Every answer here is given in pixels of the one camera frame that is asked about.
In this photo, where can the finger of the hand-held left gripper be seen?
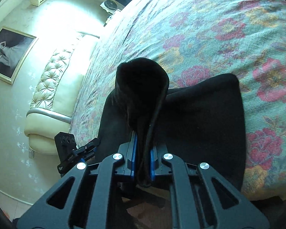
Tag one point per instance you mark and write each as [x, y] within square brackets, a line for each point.
[82, 159]
[88, 145]

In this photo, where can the black pants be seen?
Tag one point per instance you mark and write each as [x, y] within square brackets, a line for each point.
[205, 124]

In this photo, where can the floral bedspread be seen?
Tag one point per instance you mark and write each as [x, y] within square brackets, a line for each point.
[216, 28]

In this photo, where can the white fan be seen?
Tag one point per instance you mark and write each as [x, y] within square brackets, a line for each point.
[109, 5]

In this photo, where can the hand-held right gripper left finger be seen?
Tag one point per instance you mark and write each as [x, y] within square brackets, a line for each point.
[133, 158]

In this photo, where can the cream tufted headboard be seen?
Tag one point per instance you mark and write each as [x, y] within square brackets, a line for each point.
[52, 88]

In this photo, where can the framed wall picture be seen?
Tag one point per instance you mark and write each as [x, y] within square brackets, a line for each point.
[12, 52]

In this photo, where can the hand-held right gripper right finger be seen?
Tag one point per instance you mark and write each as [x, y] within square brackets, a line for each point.
[152, 163]

